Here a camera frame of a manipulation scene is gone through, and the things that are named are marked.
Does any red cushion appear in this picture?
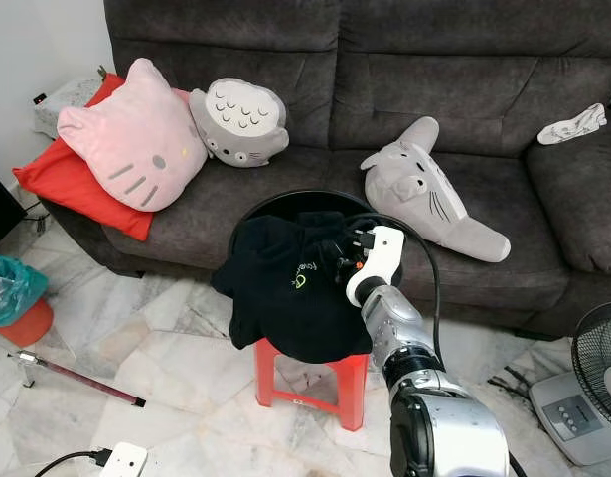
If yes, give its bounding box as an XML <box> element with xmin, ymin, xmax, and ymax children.
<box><xmin>13</xmin><ymin>73</ymin><xmax>192</xmax><ymax>242</ymax></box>

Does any dark grey fabric sofa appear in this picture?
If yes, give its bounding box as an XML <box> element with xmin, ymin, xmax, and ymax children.
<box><xmin>52</xmin><ymin>0</ymin><xmax>611</xmax><ymax>339</ymax></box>

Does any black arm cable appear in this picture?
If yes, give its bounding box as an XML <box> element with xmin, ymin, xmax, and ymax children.
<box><xmin>335</xmin><ymin>211</ymin><xmax>443</xmax><ymax>339</ymax></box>
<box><xmin>32</xmin><ymin>449</ymin><xmax>112</xmax><ymax>477</ymax></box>

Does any black round laundry basket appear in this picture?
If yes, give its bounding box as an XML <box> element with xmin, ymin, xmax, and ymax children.
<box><xmin>228</xmin><ymin>189</ymin><xmax>381</xmax><ymax>254</ymax></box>

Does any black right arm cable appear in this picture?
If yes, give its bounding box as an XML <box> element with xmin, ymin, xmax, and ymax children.
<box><xmin>335</xmin><ymin>211</ymin><xmax>443</xmax><ymax>339</ymax></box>

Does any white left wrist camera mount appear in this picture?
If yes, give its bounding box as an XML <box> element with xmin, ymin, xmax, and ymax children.
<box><xmin>104</xmin><ymin>441</ymin><xmax>149</xmax><ymax>477</ymax></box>

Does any white lace side table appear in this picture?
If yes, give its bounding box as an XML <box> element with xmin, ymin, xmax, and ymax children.
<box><xmin>32</xmin><ymin>75</ymin><xmax>107</xmax><ymax>140</ymax></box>

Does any white sock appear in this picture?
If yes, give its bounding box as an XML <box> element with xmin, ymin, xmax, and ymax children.
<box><xmin>536</xmin><ymin>102</ymin><xmax>607</xmax><ymax>146</ymax></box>

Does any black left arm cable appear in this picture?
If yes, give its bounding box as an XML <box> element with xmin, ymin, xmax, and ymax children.
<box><xmin>32</xmin><ymin>449</ymin><xmax>112</xmax><ymax>477</ymax></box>

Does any pink cat face cushion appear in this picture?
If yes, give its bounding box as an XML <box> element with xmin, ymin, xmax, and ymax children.
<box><xmin>57</xmin><ymin>57</ymin><xmax>209</xmax><ymax>213</ymax></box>

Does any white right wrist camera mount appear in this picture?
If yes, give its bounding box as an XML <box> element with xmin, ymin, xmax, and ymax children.
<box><xmin>346</xmin><ymin>225</ymin><xmax>405</xmax><ymax>307</ymax></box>

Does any round grey owl plush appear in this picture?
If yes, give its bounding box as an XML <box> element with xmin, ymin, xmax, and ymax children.
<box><xmin>189</xmin><ymin>78</ymin><xmax>291</xmax><ymax>168</ymax></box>

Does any black shirt green logo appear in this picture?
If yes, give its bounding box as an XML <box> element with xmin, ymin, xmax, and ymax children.
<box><xmin>211</xmin><ymin>211</ymin><xmax>385</xmax><ymax>365</ymax></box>

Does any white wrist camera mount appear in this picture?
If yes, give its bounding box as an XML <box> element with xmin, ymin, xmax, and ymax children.
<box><xmin>104</xmin><ymin>441</ymin><xmax>149</xmax><ymax>477</ymax></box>
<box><xmin>346</xmin><ymin>225</ymin><xmax>405</xmax><ymax>307</ymax></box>

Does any red plastic bin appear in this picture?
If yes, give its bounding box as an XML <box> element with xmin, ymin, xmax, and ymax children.
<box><xmin>0</xmin><ymin>298</ymin><xmax>56</xmax><ymax>349</ymax></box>

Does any red plastic stool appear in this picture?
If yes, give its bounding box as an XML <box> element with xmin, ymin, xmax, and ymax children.
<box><xmin>253</xmin><ymin>338</ymin><xmax>371</xmax><ymax>432</ymax></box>

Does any grey totoro plush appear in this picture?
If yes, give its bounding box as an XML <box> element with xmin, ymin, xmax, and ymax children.
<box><xmin>360</xmin><ymin>116</ymin><xmax>513</xmax><ymax>263</ymax></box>

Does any grey standing fan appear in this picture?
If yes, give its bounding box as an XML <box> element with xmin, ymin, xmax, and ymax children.
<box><xmin>529</xmin><ymin>298</ymin><xmax>611</xmax><ymax>468</ymax></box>

